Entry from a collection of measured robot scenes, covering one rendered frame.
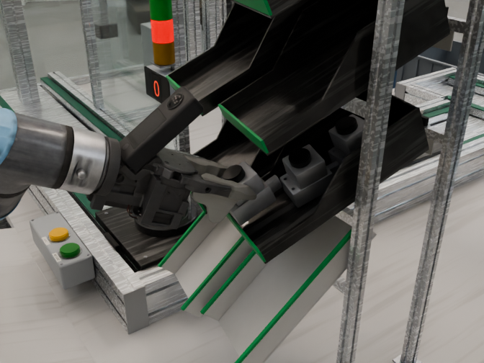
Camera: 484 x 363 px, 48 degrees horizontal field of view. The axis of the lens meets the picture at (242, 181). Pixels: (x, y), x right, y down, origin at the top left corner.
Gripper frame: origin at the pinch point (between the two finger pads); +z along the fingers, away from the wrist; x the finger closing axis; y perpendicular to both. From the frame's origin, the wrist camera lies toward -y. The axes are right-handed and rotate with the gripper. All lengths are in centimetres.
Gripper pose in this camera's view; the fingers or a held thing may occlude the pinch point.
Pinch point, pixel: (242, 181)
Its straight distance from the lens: 76.2
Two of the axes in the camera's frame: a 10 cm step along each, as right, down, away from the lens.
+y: -3.9, 8.8, 2.8
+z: 8.2, 1.9, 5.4
